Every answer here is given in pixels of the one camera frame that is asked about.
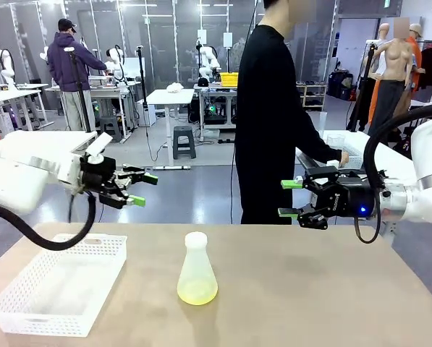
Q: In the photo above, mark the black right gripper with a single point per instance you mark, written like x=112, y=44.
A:
x=353, y=199

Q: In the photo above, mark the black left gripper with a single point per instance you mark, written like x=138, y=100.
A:
x=100, y=180

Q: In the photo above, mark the clear plastic measuring beaker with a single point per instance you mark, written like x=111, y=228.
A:
x=335, y=141

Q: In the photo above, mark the white round flask cap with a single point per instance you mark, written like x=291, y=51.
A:
x=196, y=238

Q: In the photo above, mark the translucent conical flask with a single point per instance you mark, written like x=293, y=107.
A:
x=197, y=278

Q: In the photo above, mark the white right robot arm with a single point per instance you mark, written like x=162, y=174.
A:
x=418, y=195

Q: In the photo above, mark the person's right forearm black sleeve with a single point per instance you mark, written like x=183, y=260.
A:
x=322, y=146

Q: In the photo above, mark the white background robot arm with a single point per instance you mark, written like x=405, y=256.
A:
x=208, y=61
x=115, y=61
x=6, y=65

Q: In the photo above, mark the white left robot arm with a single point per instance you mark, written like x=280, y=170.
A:
x=24, y=173

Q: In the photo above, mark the person's right hand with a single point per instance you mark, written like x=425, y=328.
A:
x=344, y=159

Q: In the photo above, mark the grey plastic stool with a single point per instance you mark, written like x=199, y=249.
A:
x=110, y=128
x=184, y=141

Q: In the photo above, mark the white desk with single leg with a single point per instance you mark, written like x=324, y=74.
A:
x=170, y=97

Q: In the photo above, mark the wooden shoe rack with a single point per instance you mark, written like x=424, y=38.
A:
x=316, y=95

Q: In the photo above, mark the black power strip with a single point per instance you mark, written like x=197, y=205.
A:
x=225, y=141

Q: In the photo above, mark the person in black sweater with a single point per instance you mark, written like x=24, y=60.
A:
x=266, y=108

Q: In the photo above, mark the white crumpled cloth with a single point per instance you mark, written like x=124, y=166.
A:
x=174, y=87

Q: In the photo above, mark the black bags pile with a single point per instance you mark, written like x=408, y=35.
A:
x=340, y=85

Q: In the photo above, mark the person in purple hoodie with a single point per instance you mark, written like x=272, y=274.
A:
x=71, y=61

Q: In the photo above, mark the yellow plastic crate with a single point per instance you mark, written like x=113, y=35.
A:
x=229, y=79

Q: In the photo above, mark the beige bare mannequin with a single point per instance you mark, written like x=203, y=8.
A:
x=396, y=72

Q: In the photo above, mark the white workbench table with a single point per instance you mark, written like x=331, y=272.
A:
x=9, y=97

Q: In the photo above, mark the white mannequin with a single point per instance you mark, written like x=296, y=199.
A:
x=384, y=34

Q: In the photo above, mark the mannequin in orange clothes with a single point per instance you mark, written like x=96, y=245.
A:
x=414, y=47

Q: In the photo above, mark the grey frame workbench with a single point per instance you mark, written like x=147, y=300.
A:
x=215, y=97
x=110, y=92

